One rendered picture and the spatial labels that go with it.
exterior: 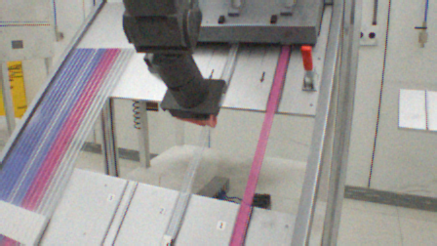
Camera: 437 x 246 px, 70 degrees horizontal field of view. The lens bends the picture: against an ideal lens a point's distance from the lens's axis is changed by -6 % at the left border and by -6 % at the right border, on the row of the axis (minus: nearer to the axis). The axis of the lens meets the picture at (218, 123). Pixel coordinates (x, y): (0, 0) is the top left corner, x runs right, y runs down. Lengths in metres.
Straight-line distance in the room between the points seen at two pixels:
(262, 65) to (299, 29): 0.10
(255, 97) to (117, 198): 0.32
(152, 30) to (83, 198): 0.38
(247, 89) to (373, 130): 1.76
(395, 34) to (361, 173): 0.93
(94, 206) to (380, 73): 1.94
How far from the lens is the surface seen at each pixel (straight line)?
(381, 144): 2.38
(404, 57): 2.28
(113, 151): 1.19
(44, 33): 1.92
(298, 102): 0.62
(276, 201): 1.05
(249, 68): 0.69
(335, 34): 0.71
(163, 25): 0.41
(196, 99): 0.52
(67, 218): 0.69
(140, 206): 0.61
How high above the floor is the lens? 1.12
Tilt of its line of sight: 15 degrees down
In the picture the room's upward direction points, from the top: straight up
